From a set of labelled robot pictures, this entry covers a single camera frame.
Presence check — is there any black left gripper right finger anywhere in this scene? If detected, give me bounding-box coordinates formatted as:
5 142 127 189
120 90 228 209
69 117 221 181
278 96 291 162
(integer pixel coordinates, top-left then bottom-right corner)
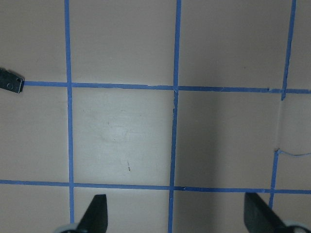
243 193 286 233

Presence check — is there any black curved plastic part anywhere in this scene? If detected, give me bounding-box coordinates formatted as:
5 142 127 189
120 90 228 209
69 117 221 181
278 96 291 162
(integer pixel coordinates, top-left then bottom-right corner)
0 68 25 93

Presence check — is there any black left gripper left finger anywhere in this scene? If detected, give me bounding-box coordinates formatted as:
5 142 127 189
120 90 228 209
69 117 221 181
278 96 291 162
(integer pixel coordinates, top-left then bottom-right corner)
75 194 108 233

